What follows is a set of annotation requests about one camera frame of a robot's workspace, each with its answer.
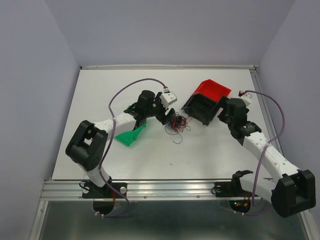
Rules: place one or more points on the red and black bin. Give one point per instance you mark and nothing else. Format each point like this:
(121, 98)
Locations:
(206, 101)

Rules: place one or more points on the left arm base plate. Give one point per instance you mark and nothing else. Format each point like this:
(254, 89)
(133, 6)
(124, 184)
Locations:
(91, 191)

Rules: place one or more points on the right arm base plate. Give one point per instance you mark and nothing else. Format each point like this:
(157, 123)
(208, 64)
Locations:
(232, 188)

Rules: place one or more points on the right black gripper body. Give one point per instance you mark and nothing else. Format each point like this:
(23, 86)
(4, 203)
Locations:
(223, 116)

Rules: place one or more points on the green plastic bin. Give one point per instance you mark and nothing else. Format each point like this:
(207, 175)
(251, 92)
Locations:
(128, 136)

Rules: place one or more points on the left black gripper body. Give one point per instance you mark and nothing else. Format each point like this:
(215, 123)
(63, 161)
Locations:
(157, 109)

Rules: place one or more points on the aluminium rail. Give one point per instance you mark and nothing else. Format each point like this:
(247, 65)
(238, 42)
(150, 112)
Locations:
(263, 102)
(142, 190)

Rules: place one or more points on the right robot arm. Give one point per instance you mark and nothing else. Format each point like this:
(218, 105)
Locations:
(290, 191)

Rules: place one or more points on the right aluminium rail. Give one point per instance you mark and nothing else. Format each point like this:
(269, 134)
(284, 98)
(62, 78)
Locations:
(263, 102)

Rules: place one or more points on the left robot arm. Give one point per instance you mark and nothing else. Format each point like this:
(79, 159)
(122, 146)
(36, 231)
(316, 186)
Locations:
(87, 145)

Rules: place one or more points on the front aluminium rail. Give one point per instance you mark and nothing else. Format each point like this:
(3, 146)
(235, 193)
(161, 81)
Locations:
(142, 190)

